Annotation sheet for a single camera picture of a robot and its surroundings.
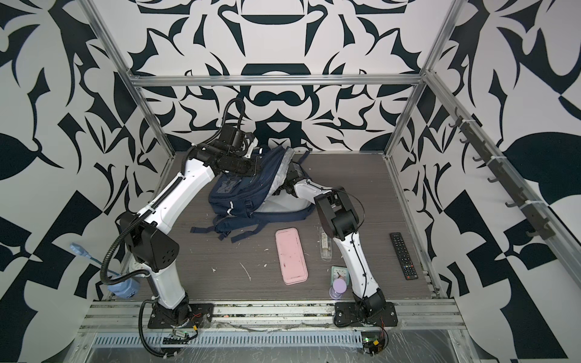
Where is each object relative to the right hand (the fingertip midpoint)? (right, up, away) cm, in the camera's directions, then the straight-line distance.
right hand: (255, 180), depth 100 cm
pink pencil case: (+16, -28, -15) cm, 36 cm away
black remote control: (+58, -28, -14) cm, 66 cm away
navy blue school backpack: (-5, -8, -12) cm, 15 cm away
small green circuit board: (+41, -50, -29) cm, 71 cm away
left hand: (+4, +6, -18) cm, 20 cm away
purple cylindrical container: (+31, -33, -29) cm, 53 cm away
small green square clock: (+33, -32, -19) cm, 50 cm away
